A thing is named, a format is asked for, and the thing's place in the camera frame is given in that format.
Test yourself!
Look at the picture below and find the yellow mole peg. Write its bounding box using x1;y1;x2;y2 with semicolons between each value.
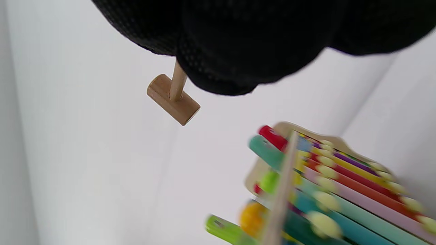
239;201;268;239

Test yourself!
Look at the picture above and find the colourful wooden whack-a-mole toy box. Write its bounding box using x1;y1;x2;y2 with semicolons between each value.
238;121;436;245

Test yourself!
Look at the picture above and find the person's right hand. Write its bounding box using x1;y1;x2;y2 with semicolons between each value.
91;0;436;96

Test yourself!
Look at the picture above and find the teal mole peg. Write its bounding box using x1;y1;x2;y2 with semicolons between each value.
248;135;285;170

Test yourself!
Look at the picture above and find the red mole peg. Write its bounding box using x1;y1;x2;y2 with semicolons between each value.
258;125;288;152

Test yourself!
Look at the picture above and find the small wooden hammer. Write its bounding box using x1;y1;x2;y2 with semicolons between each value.
146;59;201;126

